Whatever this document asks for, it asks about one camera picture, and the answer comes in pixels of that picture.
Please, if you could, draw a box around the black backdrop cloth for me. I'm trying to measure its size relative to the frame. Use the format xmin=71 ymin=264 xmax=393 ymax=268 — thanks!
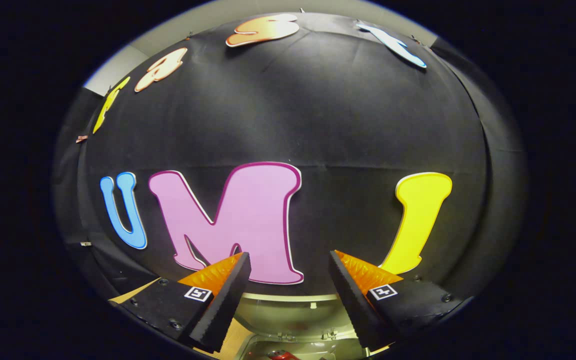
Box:
xmin=53 ymin=12 xmax=526 ymax=301

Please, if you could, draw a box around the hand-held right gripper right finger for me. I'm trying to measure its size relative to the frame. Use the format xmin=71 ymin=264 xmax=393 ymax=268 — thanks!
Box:
xmin=329 ymin=250 xmax=464 ymax=350

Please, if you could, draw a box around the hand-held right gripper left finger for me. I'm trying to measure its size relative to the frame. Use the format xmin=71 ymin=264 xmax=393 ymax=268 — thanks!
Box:
xmin=118 ymin=251 xmax=252 ymax=353

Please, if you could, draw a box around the pale green desktop garbage bin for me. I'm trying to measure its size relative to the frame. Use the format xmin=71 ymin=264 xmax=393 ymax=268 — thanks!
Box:
xmin=235 ymin=292 xmax=391 ymax=360

